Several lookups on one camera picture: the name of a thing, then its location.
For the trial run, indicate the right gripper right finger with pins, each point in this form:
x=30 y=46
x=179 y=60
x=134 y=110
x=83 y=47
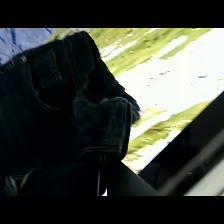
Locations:
x=123 y=181

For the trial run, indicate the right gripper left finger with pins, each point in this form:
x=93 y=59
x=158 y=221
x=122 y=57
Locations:
x=66 y=181

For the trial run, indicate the black jeans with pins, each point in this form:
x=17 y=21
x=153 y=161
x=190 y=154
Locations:
x=50 y=100

